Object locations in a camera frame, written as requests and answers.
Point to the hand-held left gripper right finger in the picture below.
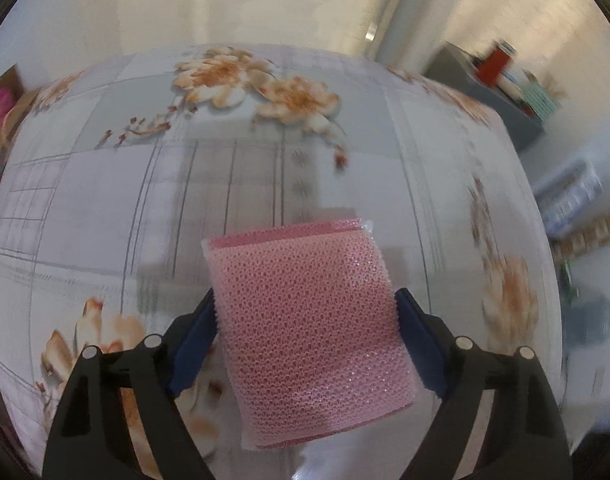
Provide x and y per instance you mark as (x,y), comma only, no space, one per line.
(425,350)

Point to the grey cabinet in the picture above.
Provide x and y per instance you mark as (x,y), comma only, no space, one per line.
(485,100)

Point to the red container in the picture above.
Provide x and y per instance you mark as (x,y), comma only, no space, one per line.
(495,66)

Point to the grey blue bag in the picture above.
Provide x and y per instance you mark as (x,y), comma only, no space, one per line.
(590,320)

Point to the cardboard box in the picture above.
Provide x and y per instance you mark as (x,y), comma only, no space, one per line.
(15,105)

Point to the brick patterned box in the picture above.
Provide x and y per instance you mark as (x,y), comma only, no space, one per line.
(592,235)

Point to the cream curtain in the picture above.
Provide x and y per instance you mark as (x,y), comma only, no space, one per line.
(235,5)

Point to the teal box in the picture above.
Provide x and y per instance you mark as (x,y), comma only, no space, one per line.
(541,101)

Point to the pink mesh sponge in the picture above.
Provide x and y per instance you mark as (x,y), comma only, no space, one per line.
(310,330)

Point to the floral tablecloth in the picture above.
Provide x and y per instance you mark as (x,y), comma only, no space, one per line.
(235,170)

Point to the white and blue boxes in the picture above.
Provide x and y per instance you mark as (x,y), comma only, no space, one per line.
(567,200)

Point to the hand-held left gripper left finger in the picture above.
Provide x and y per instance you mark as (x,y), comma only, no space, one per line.
(192,350)

